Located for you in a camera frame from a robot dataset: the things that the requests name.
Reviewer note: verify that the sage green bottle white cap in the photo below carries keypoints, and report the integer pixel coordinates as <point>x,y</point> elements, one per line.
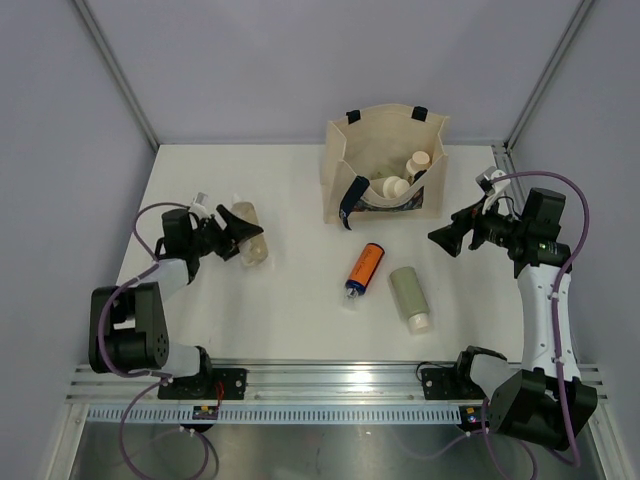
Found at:
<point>410,299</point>

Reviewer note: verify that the cream bottle with round cap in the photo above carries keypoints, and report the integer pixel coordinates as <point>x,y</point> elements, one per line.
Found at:
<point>394,187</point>

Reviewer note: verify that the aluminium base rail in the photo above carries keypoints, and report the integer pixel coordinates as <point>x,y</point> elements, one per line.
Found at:
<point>276,382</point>

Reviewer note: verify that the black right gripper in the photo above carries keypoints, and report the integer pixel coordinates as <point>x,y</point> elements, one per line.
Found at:
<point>450,237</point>

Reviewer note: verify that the slotted white cable duct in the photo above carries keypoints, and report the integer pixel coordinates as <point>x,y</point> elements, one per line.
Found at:
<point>236,414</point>

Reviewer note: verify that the small sage green bottle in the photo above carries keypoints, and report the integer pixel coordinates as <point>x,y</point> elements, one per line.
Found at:
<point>382,171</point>

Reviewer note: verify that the right aluminium frame post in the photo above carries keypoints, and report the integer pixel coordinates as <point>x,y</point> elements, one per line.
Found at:
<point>559,54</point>

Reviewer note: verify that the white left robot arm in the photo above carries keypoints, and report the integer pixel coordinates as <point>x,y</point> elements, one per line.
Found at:
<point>128,333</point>

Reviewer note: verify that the white cream bottle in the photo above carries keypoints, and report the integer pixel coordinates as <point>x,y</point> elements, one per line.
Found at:
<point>419,161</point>

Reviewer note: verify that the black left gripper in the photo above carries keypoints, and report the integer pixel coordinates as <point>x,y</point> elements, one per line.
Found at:
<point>236,229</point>

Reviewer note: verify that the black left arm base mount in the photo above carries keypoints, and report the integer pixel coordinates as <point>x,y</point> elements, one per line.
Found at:
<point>218,383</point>

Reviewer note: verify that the orange blue spray bottle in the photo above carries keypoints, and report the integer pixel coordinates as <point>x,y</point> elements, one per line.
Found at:
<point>362,273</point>

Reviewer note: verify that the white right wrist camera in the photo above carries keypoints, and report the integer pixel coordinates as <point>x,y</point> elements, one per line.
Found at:
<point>493,182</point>

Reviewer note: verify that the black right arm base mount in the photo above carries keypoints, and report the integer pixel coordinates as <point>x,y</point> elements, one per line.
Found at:
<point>445,382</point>

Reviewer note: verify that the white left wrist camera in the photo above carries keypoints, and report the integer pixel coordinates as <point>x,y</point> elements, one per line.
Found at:
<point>199,206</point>

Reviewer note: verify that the beige canvas tote bag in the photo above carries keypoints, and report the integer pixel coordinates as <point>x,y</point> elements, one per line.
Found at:
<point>383,162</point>

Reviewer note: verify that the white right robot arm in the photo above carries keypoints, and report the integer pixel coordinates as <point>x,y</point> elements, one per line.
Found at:
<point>544,401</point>

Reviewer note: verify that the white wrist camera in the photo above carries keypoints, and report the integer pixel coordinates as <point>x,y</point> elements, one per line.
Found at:
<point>493,182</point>
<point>199,206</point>

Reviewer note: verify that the aluminium frame post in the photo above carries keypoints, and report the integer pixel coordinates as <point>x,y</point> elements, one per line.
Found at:
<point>559,54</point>
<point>103,48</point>

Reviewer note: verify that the left aluminium frame post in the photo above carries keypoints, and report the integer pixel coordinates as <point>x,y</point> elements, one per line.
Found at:
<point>103,48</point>

